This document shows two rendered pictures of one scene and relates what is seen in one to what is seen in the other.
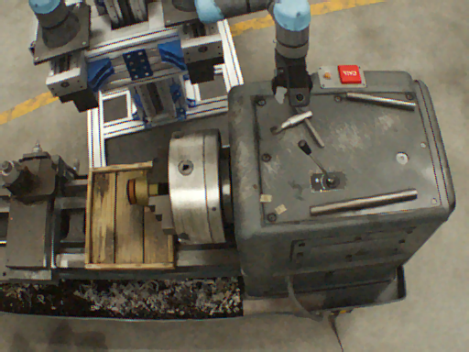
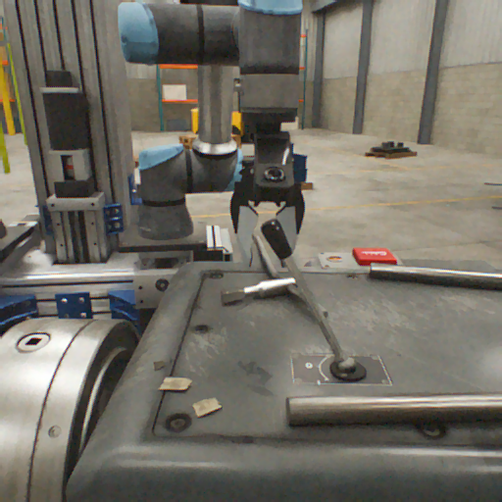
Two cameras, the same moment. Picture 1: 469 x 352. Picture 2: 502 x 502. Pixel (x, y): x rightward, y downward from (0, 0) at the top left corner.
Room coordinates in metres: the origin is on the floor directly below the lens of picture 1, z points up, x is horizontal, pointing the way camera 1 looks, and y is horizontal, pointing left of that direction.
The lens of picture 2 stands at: (0.11, -0.11, 1.51)
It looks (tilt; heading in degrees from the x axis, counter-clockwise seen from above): 20 degrees down; 356
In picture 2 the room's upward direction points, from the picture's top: straight up
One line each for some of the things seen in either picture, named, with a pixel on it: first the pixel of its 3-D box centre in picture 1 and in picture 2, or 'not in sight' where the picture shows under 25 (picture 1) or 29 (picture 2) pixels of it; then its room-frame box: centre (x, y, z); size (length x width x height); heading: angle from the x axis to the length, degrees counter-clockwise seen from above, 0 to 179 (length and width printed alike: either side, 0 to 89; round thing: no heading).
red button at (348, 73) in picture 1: (349, 74); (374, 258); (0.77, -0.36, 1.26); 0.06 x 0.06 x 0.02; 85
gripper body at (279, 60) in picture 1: (290, 60); (268, 158); (0.71, -0.17, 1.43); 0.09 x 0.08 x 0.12; 175
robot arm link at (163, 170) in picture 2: not in sight; (165, 171); (1.27, 0.04, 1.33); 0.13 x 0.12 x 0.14; 98
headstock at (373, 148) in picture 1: (337, 173); (361, 446); (0.57, -0.29, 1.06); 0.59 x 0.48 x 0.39; 85
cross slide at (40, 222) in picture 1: (29, 209); not in sight; (0.66, 0.72, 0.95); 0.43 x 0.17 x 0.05; 175
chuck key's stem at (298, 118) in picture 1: (291, 122); (262, 289); (0.64, -0.16, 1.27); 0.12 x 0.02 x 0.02; 108
